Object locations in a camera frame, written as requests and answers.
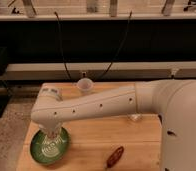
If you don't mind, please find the black cable left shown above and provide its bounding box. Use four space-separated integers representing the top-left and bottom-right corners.
53 11 73 82

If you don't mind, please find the small clear glass object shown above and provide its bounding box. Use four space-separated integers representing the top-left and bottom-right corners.
128 114 142 122

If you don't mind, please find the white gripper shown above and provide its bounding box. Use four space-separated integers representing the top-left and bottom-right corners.
39 123 61 139

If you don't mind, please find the black cable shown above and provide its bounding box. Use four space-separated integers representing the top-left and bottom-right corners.
53 11 73 82
94 10 133 81

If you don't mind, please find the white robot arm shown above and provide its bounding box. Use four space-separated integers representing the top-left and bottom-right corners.
31 79 196 171

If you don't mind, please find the black cable right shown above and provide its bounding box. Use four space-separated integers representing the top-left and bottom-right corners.
94 10 133 81

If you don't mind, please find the brown sausage-shaped object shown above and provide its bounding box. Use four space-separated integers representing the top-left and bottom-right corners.
106 146 124 168

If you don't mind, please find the clear plastic cup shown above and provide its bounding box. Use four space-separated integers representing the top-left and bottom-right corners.
76 78 93 93

